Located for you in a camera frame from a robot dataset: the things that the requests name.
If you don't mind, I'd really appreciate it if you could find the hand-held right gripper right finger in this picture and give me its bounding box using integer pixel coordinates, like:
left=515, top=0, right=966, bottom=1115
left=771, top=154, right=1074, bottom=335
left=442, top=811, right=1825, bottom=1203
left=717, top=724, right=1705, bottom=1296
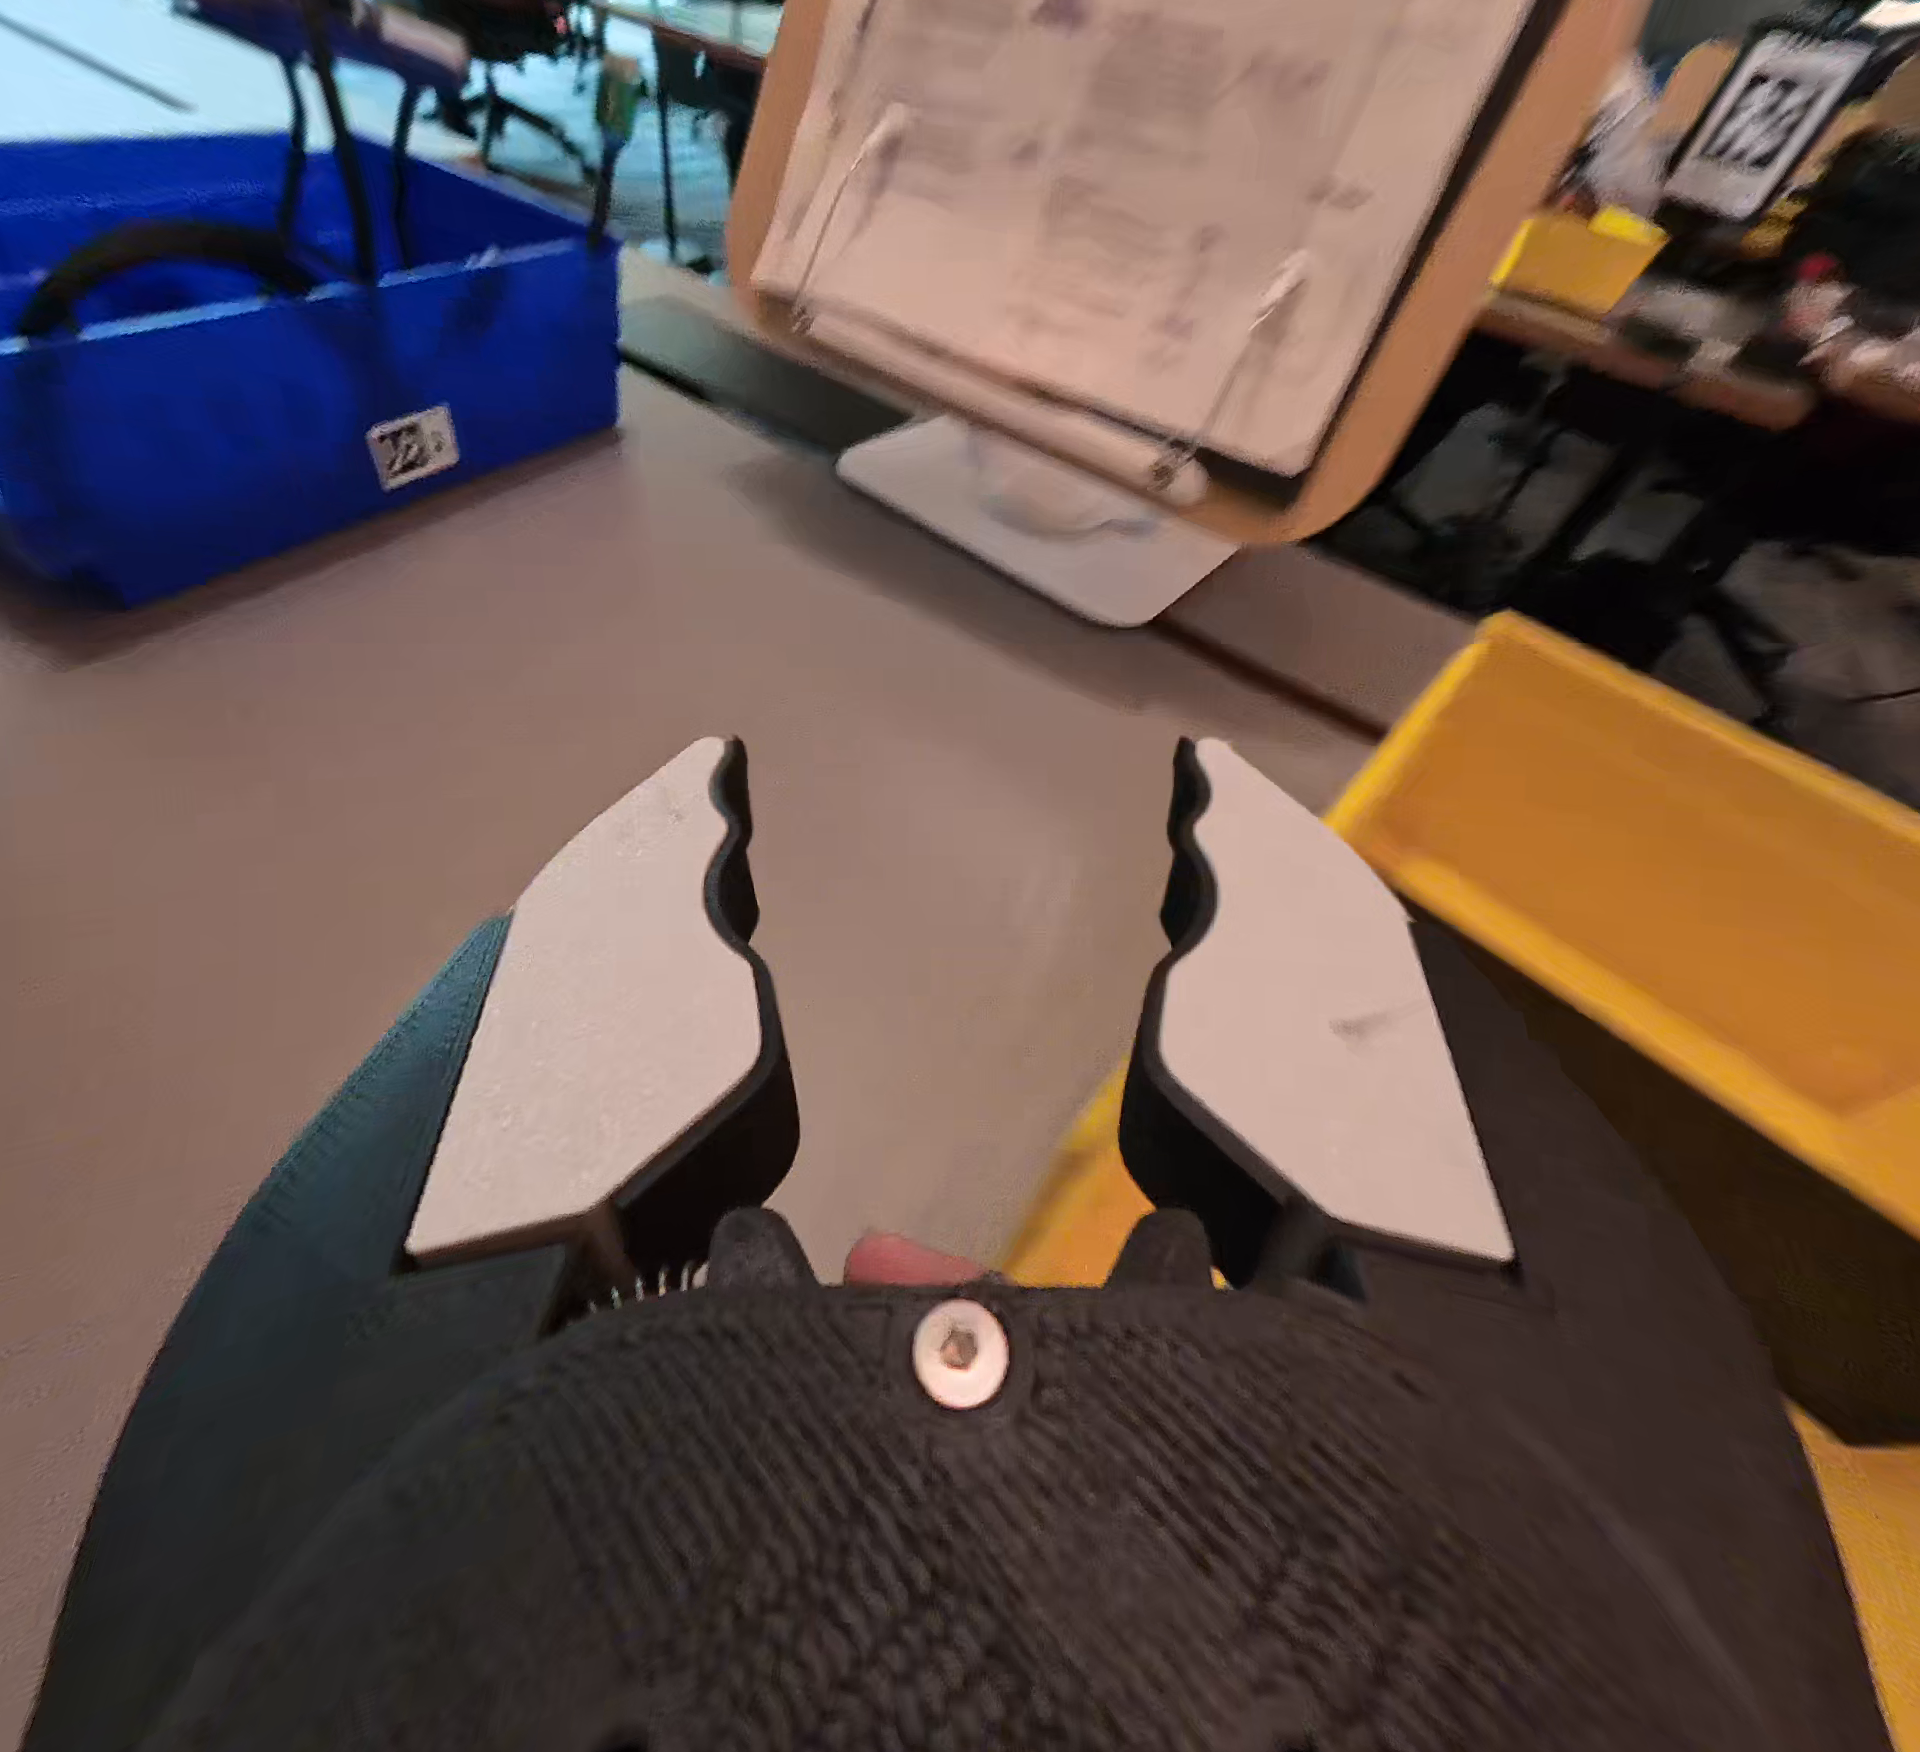
left=1119, top=738, right=1516, bottom=1283

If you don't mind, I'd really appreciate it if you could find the printed tag sign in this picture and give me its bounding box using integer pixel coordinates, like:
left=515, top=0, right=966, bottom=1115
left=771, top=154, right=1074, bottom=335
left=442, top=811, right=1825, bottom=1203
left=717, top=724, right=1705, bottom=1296
left=1655, top=17, right=1873, bottom=221

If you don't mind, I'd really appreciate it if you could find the person's right hand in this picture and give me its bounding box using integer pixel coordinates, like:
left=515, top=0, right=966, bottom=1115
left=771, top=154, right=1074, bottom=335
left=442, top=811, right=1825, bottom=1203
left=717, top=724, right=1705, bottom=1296
left=847, top=1231, right=982, bottom=1289

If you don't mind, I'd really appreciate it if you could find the background wooden table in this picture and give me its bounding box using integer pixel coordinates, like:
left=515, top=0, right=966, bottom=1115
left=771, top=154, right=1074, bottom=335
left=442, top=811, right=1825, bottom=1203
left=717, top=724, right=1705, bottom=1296
left=1473, top=278, right=1920, bottom=440

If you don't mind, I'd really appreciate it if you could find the blue plastic bin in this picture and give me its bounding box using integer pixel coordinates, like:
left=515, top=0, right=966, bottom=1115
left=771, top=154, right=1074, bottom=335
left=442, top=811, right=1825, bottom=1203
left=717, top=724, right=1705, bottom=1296
left=0, top=131, right=623, bottom=611

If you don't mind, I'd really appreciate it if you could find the wooden document stand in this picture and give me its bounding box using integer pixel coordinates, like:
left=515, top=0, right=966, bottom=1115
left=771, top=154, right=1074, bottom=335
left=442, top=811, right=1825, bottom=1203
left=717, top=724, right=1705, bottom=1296
left=726, top=0, right=1679, bottom=629

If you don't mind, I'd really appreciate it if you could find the yellow plastic bin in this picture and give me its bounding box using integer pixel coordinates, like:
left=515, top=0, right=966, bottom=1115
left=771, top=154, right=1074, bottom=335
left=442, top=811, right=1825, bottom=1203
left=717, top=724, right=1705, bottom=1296
left=996, top=611, right=1920, bottom=1752

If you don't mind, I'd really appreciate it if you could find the printed instruction sheet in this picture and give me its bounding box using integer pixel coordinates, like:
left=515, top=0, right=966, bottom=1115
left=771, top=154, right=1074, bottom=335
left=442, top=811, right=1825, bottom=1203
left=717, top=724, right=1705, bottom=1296
left=747, top=0, right=1622, bottom=480

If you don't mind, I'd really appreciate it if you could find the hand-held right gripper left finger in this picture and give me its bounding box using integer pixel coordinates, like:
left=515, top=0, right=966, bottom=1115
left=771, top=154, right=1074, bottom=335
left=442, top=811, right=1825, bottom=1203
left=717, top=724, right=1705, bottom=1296
left=401, top=738, right=801, bottom=1279

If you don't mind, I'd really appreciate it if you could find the small yellow bin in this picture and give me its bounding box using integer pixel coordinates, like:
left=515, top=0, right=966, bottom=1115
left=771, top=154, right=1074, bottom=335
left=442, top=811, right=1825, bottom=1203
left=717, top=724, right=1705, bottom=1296
left=1492, top=207, right=1667, bottom=320

